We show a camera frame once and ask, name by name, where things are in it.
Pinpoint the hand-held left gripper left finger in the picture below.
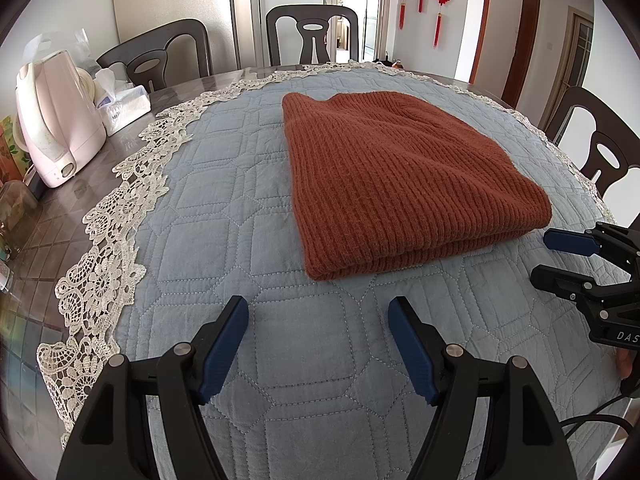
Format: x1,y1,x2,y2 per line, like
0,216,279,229
56,295,250,480

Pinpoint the white round container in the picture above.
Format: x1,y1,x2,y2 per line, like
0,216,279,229
75,66,99,107

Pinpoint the dark wooden chair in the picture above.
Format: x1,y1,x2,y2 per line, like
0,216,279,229
545,86,640,201
265,4,360,67
96,18,213,93

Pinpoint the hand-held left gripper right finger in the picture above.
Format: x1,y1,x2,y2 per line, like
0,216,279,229
388,296,581,480

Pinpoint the glass panel door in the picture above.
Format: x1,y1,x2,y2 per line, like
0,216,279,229
550,5,596,106

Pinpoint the pink electric kettle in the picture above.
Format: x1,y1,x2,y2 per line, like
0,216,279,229
15,50,107,189

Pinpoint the glass jar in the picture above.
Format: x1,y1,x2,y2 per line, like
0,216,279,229
0,180,38,261

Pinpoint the person's right hand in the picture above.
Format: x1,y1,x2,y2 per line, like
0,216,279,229
614,347,634,379

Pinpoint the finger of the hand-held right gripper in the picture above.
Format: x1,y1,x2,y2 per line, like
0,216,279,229
543,221,640,273
530,264,640,311

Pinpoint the black cable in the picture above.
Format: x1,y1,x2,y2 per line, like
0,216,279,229
560,392,640,441

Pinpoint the clear plastic bag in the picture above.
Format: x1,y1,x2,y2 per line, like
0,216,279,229
27,27,93,71

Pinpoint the white tissue pack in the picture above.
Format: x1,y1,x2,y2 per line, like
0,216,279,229
94,67,152,136

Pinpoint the rust knitted sweater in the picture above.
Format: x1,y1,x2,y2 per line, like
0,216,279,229
281,90,552,282

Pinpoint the brown framed door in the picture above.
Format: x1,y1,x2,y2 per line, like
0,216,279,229
467,0,542,111

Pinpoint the colourful printed box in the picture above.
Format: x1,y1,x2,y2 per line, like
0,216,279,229
0,115,31,181

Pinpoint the small black box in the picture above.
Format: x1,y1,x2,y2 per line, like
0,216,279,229
24,166,47,200

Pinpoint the blue quilted lace-trimmed mat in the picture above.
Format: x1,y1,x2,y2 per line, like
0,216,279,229
37,60,633,480

